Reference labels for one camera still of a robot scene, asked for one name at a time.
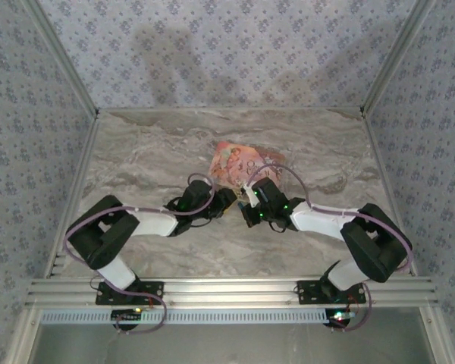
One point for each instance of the pink illustrated book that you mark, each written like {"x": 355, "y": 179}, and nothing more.
{"x": 231, "y": 159}

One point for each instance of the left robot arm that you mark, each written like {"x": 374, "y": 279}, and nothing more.
{"x": 98, "y": 242}

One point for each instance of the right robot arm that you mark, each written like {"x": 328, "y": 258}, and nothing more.
{"x": 368, "y": 246}

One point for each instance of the black controller board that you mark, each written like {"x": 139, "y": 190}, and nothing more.
{"x": 339, "y": 318}
{"x": 127, "y": 318}

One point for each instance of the grey metal panel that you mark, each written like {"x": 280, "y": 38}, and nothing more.
{"x": 227, "y": 345}

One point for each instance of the wide aluminium frame rail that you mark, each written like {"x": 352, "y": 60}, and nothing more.
{"x": 227, "y": 292}

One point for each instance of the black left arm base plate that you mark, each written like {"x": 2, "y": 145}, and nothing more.
{"x": 155, "y": 290}

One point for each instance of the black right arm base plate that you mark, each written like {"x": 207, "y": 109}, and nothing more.
{"x": 307, "y": 292}

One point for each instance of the aluminium side rail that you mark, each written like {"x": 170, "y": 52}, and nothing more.
{"x": 77, "y": 189}
{"x": 387, "y": 189}

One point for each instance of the aluminium frame post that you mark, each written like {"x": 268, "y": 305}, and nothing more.
{"x": 62, "y": 57}
{"x": 398, "y": 57}

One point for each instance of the aluminium frame leg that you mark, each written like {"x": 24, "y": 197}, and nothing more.
{"x": 22, "y": 337}
{"x": 436, "y": 337}

